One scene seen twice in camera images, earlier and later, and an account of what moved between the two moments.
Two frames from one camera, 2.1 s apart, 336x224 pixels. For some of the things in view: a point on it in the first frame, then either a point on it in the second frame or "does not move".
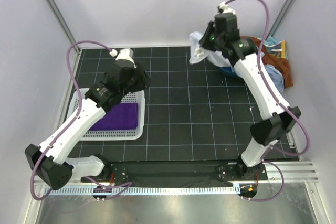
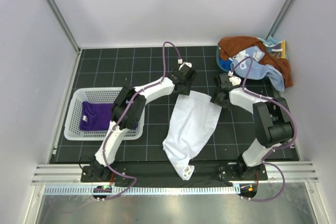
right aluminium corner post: x=289 y=4 does not move
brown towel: x=281 y=64 does not move
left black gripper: x=144 y=81 → x=186 y=91
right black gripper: x=203 y=41 → x=215 y=99
